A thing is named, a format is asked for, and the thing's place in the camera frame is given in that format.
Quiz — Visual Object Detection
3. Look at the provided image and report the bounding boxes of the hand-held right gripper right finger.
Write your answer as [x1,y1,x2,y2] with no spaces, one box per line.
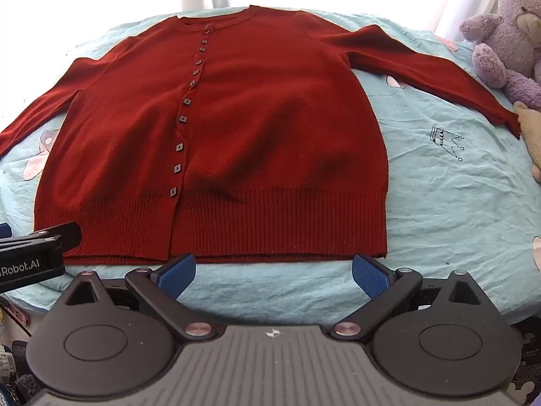
[330,254,498,341]

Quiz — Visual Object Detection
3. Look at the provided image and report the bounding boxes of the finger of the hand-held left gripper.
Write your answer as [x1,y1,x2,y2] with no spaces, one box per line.
[0,222,82,258]

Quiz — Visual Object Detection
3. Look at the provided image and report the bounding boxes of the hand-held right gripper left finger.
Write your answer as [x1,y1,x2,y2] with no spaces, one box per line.
[55,253,216,344]

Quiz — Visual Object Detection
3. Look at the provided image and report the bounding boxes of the red knit cardigan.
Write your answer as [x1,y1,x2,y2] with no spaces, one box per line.
[0,5,521,268]

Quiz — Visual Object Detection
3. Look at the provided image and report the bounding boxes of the light blue printed bedsheet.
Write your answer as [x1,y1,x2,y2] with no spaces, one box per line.
[0,12,541,326]

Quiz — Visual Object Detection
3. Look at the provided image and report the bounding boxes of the dark printed box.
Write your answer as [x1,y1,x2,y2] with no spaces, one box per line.
[506,316,541,406]

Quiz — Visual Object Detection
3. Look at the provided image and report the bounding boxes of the beige plush toy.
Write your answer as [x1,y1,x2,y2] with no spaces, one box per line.
[513,101,541,183]

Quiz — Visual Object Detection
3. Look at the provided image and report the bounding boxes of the purple teddy bear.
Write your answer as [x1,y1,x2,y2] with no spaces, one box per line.
[459,0,541,105]

